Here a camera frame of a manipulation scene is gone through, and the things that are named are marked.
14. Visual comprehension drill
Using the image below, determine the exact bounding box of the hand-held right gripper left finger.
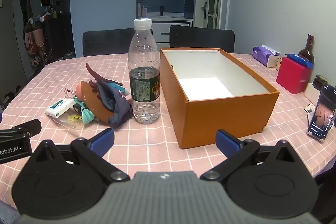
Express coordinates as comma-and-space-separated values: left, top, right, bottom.
31, 128, 130, 182

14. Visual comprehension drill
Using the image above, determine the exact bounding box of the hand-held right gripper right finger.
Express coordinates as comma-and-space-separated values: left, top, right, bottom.
201, 129, 297, 182

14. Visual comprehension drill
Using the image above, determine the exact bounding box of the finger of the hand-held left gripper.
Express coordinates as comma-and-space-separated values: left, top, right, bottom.
11, 119, 42, 139

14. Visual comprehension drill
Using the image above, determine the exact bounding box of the orange cardboard box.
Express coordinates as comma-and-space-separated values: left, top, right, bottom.
160, 47, 280, 149

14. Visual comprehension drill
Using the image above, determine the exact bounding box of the clear plastic bag yellow label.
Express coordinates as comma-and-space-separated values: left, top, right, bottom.
52, 113, 80, 133

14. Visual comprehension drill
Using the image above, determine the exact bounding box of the navy blue cloth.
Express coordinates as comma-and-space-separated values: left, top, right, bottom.
97, 80, 134, 130

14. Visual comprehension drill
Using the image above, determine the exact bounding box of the red knit glove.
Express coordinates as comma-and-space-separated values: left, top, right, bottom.
81, 63, 116, 125

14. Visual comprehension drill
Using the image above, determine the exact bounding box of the white packet green label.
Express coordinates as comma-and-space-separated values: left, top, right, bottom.
45, 99, 74, 117

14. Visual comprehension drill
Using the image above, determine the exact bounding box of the pink checkered tablecloth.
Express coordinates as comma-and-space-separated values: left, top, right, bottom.
0, 52, 336, 203

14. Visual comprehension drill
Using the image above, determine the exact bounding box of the white green-label bottle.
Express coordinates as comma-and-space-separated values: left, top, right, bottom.
128, 18, 161, 124

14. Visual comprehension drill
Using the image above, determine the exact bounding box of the red box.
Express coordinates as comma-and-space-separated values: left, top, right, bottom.
276, 57, 313, 94

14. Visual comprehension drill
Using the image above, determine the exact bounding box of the purple tissue pack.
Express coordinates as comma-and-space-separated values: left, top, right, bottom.
252, 45, 281, 67

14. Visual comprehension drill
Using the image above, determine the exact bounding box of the smartphone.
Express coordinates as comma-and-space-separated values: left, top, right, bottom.
307, 83, 336, 141

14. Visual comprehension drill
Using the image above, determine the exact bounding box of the black chair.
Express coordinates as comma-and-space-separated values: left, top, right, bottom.
82, 28, 137, 57
169, 25, 235, 54

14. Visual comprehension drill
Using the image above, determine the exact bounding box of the blue packet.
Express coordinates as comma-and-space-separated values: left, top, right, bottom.
286, 53, 314, 68

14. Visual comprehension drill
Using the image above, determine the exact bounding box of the dark jar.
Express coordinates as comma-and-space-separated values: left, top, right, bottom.
314, 75, 328, 90

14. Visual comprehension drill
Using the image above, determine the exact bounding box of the brown glass bottle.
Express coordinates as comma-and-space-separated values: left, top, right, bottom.
298, 34, 315, 64

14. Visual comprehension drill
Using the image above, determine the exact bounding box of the white drawer cabinet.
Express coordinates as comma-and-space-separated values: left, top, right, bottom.
151, 17, 193, 43

